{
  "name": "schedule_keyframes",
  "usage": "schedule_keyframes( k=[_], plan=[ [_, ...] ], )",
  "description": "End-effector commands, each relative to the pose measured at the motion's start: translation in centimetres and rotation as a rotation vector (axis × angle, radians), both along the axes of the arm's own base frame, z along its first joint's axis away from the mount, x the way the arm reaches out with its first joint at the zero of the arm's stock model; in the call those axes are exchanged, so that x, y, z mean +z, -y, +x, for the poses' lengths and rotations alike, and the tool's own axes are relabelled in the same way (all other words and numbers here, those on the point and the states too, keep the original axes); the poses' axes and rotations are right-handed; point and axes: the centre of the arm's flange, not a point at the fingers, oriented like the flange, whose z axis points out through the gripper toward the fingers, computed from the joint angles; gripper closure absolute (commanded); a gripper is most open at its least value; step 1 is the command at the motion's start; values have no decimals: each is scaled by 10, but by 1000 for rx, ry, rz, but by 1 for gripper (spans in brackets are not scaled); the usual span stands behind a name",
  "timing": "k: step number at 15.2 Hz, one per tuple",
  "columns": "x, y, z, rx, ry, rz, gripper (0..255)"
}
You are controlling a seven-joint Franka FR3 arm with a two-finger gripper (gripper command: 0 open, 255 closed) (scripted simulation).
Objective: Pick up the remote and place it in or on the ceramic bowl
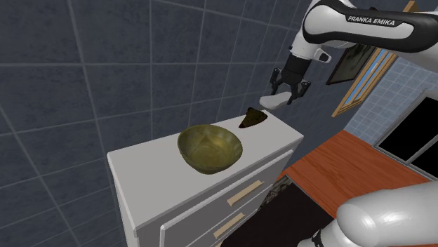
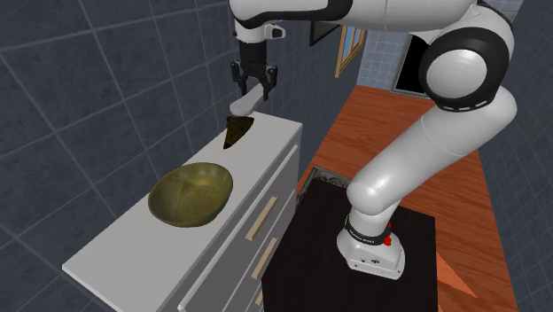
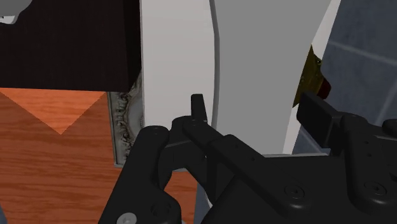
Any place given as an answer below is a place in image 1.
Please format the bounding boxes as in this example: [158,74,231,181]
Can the wooden framed window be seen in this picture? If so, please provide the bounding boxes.
[331,47,400,119]

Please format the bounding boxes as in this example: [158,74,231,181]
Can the white chest of drawers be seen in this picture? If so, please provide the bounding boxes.
[106,112,305,247]

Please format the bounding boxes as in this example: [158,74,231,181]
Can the olive green bowl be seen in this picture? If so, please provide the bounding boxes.
[176,123,244,175]

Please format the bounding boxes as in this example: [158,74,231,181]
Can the dark robot stand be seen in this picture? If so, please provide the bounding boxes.
[220,175,336,247]

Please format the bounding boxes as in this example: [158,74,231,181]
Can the grey framed black door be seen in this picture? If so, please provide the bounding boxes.
[372,88,438,180]

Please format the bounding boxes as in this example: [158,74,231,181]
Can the dark framed wall picture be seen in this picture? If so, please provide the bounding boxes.
[325,44,378,86]

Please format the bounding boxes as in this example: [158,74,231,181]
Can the dark brown wedge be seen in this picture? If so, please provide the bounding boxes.
[238,106,269,130]

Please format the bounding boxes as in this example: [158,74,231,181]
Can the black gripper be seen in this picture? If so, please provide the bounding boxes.
[269,53,312,106]

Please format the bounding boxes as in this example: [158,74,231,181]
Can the white oval fixture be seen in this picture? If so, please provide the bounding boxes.
[258,91,293,111]

